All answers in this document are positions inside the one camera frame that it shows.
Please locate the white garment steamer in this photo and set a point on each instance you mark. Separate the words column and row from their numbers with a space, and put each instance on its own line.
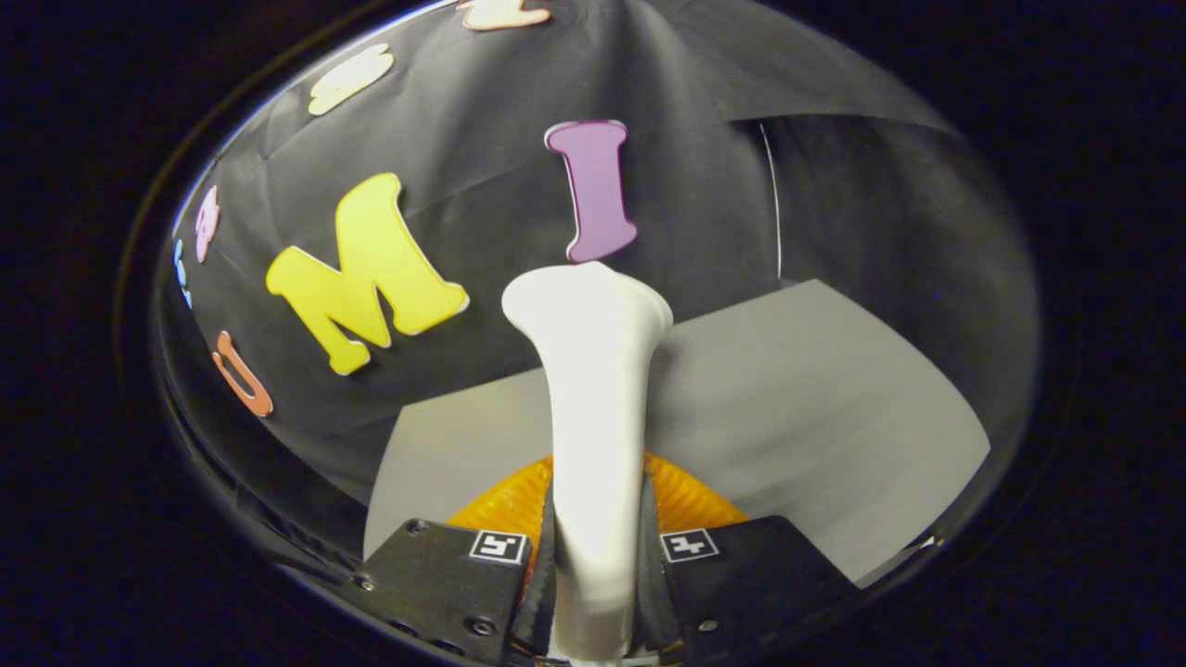
column 593, row 417

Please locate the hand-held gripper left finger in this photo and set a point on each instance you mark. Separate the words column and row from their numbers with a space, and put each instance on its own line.
column 445, row 584

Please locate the black backdrop cloth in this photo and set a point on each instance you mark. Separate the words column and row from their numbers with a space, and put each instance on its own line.
column 463, row 120

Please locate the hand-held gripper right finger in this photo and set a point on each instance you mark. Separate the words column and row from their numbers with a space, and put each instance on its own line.
column 741, row 584

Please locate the grey cabinet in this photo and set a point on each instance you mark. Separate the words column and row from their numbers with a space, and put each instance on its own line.
column 788, row 398

